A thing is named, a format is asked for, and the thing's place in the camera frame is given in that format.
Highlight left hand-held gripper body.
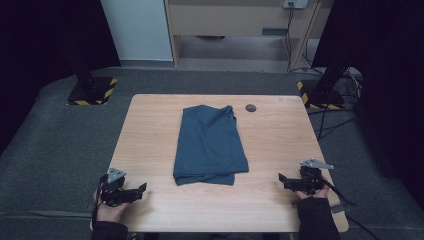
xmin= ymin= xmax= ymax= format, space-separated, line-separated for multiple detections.
xmin=99 ymin=166 xmax=134 ymax=208

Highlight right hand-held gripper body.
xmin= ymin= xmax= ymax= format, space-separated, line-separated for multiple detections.
xmin=297 ymin=157 xmax=335 ymax=196

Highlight blue long-sleeved printed shirt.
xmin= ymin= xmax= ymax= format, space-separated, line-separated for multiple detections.
xmin=172 ymin=104 xmax=250 ymax=187

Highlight person's right hand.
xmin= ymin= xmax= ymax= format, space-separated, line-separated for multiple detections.
xmin=295 ymin=184 xmax=331 ymax=201

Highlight person's left hand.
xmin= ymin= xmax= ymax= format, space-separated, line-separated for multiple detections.
xmin=92 ymin=189 xmax=130 ymax=224

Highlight black stand with striped base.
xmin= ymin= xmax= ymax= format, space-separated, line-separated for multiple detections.
xmin=296 ymin=64 xmax=346 ymax=111
xmin=66 ymin=63 xmax=119 ymax=107

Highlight black curtain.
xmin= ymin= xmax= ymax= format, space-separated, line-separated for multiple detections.
xmin=311 ymin=0 xmax=424 ymax=209
xmin=0 ymin=0 xmax=122 ymax=153

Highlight white cabinet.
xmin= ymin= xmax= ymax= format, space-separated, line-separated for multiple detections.
xmin=99 ymin=0 xmax=174 ymax=62

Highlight light wooden desk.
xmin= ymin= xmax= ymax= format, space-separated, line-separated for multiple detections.
xmin=163 ymin=0 xmax=334 ymax=72

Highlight white power strip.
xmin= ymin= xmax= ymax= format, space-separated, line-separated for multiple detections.
xmin=282 ymin=0 xmax=310 ymax=10

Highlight left hand-held gripper black cable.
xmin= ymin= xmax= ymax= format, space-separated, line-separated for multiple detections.
xmin=91 ymin=175 xmax=106 ymax=228

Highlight hand-held gripper black cable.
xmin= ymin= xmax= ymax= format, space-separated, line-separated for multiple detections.
xmin=91 ymin=175 xmax=106 ymax=228
xmin=319 ymin=177 xmax=381 ymax=240

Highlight right hand-held gripper black cable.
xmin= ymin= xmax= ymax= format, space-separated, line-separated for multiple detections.
xmin=319 ymin=177 xmax=381 ymax=240

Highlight black cables on floor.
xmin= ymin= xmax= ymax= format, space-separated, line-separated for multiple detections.
xmin=299 ymin=65 xmax=365 ymax=142

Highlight black power cable hanging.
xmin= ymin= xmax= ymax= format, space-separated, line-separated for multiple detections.
xmin=285 ymin=6 xmax=297 ymax=73

